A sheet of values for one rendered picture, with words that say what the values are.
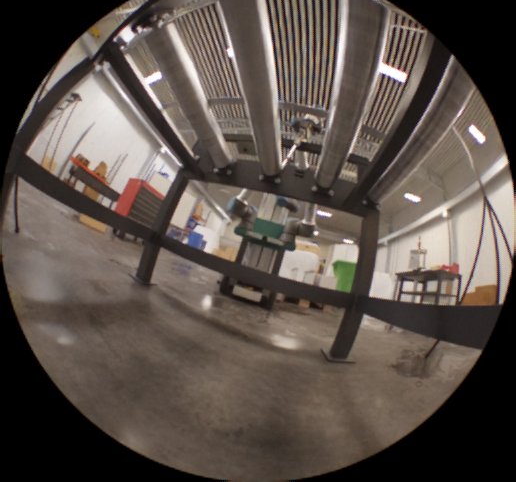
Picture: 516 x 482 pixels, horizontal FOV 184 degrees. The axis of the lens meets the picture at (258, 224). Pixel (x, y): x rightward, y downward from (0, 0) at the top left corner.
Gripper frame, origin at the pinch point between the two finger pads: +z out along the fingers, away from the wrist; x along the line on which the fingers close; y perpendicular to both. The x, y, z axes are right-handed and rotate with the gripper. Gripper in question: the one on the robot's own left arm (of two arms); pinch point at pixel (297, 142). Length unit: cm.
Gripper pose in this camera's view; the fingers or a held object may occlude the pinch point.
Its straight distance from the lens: 101.0
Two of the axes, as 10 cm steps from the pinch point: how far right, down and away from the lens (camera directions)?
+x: -2.9, -1.0, -9.5
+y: -8.0, -5.2, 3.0
